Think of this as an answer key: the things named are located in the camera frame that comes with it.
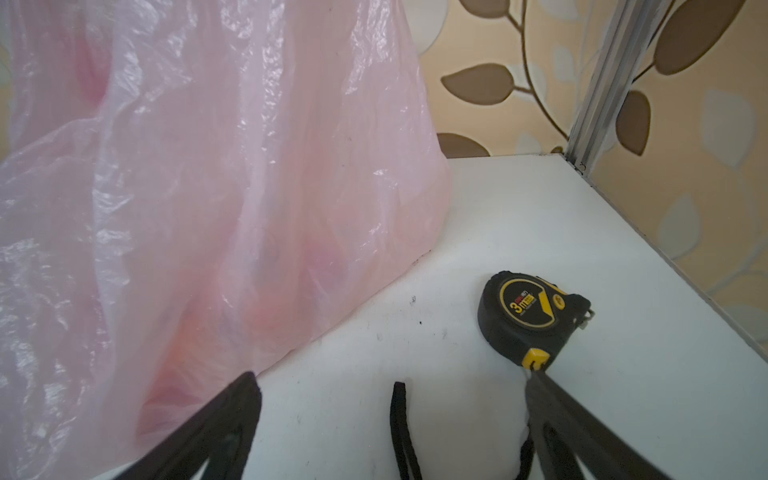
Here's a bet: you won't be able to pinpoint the black yellow tape measure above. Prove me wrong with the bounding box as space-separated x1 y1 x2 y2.
477 271 594 371

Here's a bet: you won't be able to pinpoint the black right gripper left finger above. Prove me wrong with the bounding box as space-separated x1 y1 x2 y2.
116 371 262 480

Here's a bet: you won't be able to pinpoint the pink plastic bag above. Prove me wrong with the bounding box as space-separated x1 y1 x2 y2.
1 1 450 479

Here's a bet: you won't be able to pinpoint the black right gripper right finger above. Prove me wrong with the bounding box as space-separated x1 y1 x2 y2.
524 371 668 479

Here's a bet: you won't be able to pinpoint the aluminium frame post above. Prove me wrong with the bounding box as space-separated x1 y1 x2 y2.
565 1 673 178

